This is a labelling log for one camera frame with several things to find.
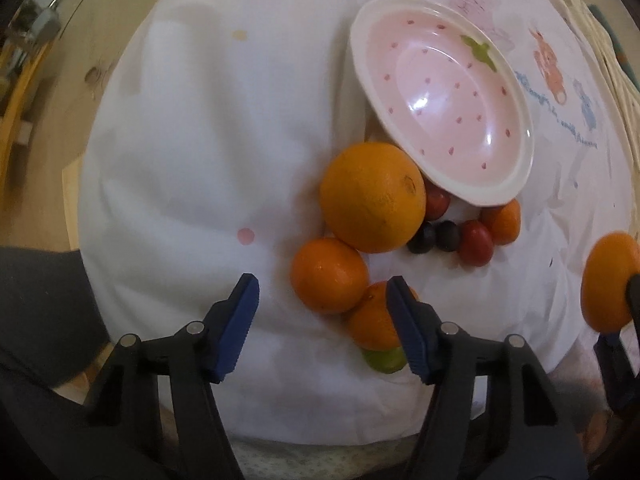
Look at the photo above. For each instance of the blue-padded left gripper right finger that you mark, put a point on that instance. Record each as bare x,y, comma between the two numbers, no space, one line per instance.
494,413

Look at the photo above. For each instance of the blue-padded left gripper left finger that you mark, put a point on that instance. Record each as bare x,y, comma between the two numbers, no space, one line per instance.
124,406

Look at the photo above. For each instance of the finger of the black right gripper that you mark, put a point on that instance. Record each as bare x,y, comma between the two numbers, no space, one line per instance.
620,382

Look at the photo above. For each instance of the small tangerine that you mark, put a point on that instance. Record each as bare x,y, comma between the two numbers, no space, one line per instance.
369,323
503,222

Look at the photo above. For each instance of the red cherry tomato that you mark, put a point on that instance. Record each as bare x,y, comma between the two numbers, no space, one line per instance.
476,246
437,202

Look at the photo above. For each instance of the dark grape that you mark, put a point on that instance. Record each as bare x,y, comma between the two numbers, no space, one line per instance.
424,240
447,236

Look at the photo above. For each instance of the medium orange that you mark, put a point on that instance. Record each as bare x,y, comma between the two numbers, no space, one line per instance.
328,276

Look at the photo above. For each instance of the large orange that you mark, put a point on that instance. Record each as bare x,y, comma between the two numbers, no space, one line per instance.
372,197

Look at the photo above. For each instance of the green lime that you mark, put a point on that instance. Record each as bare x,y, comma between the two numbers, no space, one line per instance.
385,362

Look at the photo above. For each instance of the white cartoon print bedsheet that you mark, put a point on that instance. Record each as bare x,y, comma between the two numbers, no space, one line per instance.
204,163

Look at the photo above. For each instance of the pink strawberry ceramic plate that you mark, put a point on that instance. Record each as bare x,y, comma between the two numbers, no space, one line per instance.
446,96

